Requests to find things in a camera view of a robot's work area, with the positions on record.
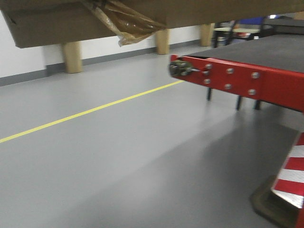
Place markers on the brown cardboard carton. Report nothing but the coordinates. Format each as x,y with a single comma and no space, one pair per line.
34,23

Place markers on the cardboard tube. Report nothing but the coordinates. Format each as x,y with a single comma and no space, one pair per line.
162,41
72,57
206,33

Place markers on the cardboard tube left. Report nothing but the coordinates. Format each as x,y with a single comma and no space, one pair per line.
72,57

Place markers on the red conveyor frame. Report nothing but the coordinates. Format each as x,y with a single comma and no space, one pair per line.
272,85

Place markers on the grey conveyor belt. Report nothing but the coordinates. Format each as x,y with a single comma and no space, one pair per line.
282,51

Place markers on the cardboard tube right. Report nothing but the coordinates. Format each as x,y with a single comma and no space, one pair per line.
206,33

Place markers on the red white striped conveyor leg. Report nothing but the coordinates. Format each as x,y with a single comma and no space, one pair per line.
280,199

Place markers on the cardboard tube middle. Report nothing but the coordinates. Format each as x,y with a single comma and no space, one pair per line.
162,41

